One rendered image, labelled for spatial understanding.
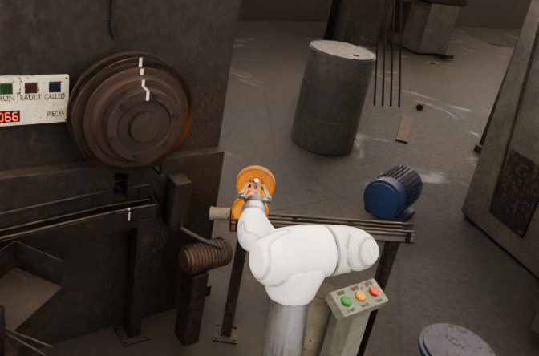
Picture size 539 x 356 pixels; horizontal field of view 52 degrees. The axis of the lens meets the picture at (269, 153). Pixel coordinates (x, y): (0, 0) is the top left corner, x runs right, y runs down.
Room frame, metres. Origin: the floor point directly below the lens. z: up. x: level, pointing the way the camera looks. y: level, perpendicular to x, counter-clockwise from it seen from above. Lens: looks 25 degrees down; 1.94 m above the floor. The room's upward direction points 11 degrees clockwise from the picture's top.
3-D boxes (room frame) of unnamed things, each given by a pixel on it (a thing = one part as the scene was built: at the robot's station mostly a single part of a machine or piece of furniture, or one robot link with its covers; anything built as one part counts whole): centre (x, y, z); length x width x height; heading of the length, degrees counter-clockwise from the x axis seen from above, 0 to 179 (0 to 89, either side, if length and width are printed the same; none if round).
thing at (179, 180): (2.07, 0.36, 0.68); 0.11 x 0.08 x 0.24; 38
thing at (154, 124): (1.84, 0.47, 1.11); 0.28 x 0.06 x 0.28; 128
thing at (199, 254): (2.02, 0.19, 0.27); 0.22 x 0.13 x 0.53; 128
